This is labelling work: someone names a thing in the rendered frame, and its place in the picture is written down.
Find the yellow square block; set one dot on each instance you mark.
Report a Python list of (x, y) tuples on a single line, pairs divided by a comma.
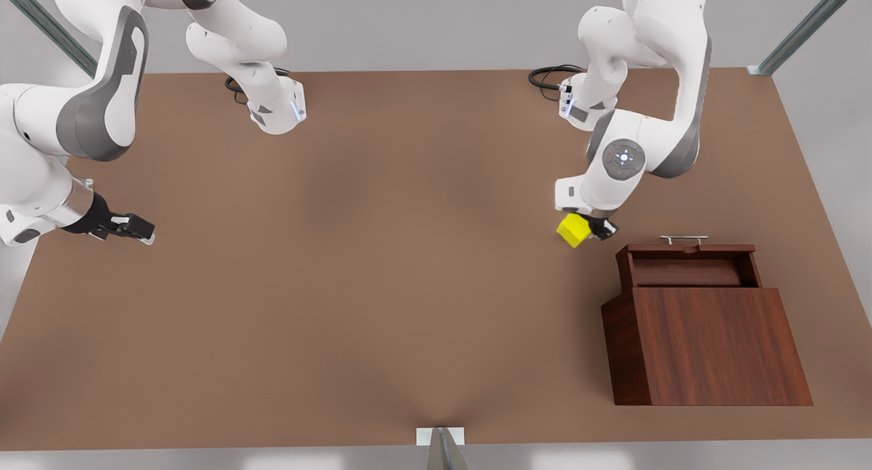
[(573, 230)]

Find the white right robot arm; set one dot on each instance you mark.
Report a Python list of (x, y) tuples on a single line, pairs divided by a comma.
[(102, 109)]

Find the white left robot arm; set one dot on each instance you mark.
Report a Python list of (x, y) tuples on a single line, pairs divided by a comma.
[(654, 82)]

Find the dark wooden drawer cabinet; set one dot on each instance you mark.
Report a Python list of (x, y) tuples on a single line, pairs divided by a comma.
[(715, 347)]

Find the silver frame post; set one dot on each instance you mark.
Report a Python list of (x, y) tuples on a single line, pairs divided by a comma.
[(804, 27), (48, 24), (443, 446)]

